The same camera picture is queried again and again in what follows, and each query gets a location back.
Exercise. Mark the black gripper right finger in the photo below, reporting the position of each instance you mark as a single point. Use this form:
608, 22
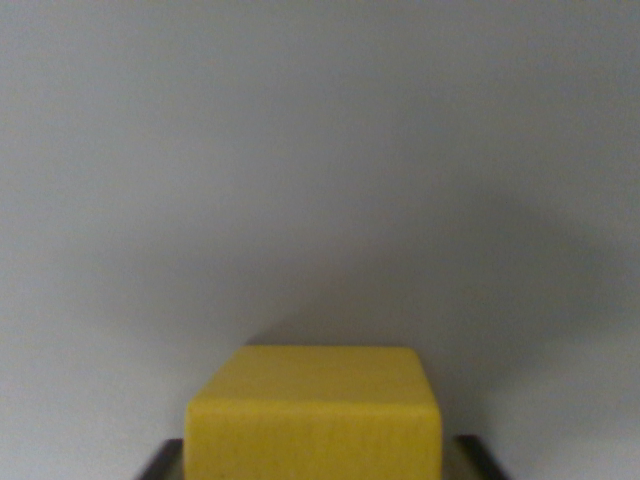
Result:
475, 462

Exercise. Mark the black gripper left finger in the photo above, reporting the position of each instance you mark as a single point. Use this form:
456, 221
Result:
165, 462

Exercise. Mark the yellow cube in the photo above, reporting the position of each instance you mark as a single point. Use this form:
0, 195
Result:
312, 420

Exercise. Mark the grey plastic bin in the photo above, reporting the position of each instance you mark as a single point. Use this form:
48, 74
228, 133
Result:
300, 175

